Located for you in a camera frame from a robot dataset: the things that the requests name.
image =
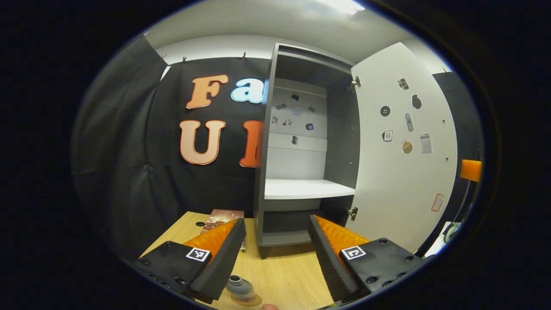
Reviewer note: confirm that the ceiling light strip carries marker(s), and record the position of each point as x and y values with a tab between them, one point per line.
344	5

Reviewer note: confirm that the red-brown cover book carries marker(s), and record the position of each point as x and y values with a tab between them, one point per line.
221	215

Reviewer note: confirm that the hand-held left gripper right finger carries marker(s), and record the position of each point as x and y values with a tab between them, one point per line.
329	262

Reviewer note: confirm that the silver bottle with pink label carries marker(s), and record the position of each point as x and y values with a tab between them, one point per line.
241	287

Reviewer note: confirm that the metal door hinge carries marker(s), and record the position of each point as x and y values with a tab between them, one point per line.
355	82
353	212

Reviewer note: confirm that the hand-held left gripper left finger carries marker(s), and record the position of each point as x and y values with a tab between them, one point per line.
224	262

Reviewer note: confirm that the black backdrop cloth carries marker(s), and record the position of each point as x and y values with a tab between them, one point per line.
129	150

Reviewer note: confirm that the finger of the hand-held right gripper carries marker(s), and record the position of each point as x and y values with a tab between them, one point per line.
470	170

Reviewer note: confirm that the white cabinet door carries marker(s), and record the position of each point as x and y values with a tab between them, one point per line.
396	193

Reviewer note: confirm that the round brown coaster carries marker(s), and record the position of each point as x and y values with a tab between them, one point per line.
257	300

